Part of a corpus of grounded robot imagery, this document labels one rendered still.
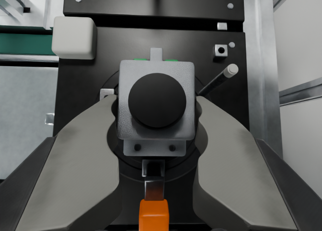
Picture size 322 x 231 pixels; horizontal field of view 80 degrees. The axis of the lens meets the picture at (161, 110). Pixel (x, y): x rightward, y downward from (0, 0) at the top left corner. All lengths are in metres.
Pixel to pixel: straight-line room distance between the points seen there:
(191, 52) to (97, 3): 0.14
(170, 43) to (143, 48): 0.04
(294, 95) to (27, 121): 0.38
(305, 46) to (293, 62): 0.04
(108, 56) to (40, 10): 0.12
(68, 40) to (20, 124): 0.15
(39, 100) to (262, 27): 0.34
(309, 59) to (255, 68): 0.20
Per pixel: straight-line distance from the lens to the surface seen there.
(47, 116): 0.27
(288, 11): 0.50
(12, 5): 0.32
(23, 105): 0.35
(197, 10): 0.29
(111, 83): 0.23
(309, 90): 0.31
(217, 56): 0.26
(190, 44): 0.27
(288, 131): 0.43
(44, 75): 0.34
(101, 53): 0.26
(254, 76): 0.29
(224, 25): 0.30
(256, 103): 0.29
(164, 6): 0.29
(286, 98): 0.33
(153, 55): 0.16
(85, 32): 0.26
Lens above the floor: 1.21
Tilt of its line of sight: 82 degrees down
